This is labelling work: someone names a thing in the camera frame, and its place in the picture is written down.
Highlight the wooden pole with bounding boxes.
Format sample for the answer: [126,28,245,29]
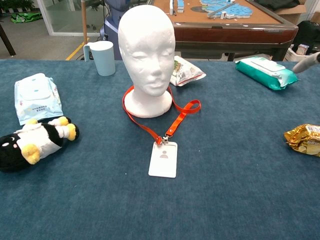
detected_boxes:
[81,0,88,46]

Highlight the white plastic basket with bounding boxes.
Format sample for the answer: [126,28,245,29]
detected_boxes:
[284,47,320,62]

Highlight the light blue wet wipes pack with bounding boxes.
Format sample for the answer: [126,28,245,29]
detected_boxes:
[14,72,64,126]

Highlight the green bag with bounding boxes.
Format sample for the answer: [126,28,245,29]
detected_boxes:
[10,12,43,24]

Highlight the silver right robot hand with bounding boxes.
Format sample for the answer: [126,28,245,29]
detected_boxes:
[292,51,320,74]

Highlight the black cloth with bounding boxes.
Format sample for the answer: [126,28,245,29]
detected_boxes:
[253,0,301,11]

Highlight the white glass door frame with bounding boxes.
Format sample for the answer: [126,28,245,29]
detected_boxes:
[37,0,106,37]

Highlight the white blue mahjong tile stack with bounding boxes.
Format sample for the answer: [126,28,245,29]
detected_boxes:
[169,0,186,15]

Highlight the white printed snack bag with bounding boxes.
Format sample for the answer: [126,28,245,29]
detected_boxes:
[169,54,207,88]

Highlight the brown mahjong table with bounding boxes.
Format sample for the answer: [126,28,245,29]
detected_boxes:
[152,0,299,62]

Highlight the white foam mannequin head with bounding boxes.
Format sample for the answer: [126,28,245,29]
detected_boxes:
[117,4,176,119]

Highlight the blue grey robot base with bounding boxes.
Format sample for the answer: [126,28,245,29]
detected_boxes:
[99,0,141,61]

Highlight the green wet wipes pack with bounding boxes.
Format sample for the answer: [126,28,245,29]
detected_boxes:
[235,56,300,91]

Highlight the white ID badge holder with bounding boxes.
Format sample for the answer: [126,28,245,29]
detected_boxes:
[148,136,179,179]

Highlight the green potted plant row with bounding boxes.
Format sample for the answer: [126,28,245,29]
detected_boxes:
[0,0,35,13]

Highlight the light blue plastic cup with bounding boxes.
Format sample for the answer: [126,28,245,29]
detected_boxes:
[83,40,117,77]

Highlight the blue mahjong tile pile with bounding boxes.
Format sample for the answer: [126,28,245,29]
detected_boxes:
[199,0,253,20]

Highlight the dark table leg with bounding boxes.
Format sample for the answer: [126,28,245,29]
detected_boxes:
[0,22,17,57]

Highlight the orange lanyard strap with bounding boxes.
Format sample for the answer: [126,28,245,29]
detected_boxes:
[122,85,202,145]

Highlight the cardboard box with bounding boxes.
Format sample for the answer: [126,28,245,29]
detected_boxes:
[274,4,320,26]

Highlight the black penguin plush toy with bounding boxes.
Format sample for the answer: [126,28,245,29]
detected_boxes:
[0,116,80,173]

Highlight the black bag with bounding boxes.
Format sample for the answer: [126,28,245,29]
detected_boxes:
[291,20,320,55]

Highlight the gold foil snack bag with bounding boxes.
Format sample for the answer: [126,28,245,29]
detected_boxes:
[283,123,320,158]

